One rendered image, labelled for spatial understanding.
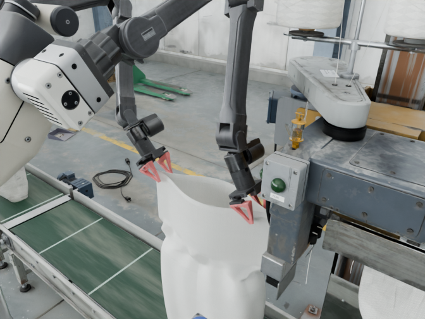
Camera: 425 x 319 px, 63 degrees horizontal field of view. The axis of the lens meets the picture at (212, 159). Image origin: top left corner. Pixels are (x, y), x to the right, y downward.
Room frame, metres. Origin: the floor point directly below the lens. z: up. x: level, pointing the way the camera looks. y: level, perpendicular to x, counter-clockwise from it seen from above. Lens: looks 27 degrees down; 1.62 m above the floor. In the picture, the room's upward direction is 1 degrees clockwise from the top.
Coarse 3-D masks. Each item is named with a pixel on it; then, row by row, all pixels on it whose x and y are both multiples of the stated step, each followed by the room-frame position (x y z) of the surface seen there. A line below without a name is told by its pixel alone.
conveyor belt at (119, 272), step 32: (32, 224) 1.58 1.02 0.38; (64, 224) 1.59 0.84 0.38; (96, 224) 1.60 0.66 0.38; (64, 256) 1.33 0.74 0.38; (96, 256) 1.34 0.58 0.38; (128, 256) 1.34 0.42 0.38; (160, 256) 1.35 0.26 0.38; (96, 288) 1.13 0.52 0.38; (128, 288) 1.14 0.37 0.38; (160, 288) 1.14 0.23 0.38
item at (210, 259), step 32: (160, 192) 1.03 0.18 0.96; (192, 192) 1.01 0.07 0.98; (224, 192) 0.98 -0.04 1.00; (192, 224) 0.87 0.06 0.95; (224, 224) 0.83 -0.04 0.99; (256, 224) 0.81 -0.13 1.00; (192, 256) 0.85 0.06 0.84; (224, 256) 0.82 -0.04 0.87; (256, 256) 0.81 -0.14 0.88; (192, 288) 0.86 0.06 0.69; (224, 288) 0.80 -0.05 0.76; (256, 288) 0.79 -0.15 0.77
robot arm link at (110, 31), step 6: (114, 24) 0.72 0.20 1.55; (120, 24) 0.74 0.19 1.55; (102, 30) 0.74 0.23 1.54; (108, 30) 0.70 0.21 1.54; (114, 30) 0.71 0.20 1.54; (114, 36) 0.71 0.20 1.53; (120, 48) 0.71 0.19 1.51; (126, 54) 0.72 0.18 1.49; (126, 60) 0.75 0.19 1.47; (132, 60) 0.76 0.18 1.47; (138, 60) 0.73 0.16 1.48
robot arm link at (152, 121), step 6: (126, 114) 1.10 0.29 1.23; (132, 114) 1.10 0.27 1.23; (156, 114) 1.17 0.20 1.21; (126, 120) 1.09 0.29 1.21; (132, 120) 1.09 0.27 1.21; (138, 120) 1.10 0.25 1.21; (144, 120) 1.13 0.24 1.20; (150, 120) 1.14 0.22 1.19; (156, 120) 1.15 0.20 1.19; (132, 126) 1.14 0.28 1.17; (150, 126) 1.12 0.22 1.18; (156, 126) 1.13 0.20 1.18; (162, 126) 1.14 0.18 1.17; (150, 132) 1.12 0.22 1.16; (156, 132) 1.13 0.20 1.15
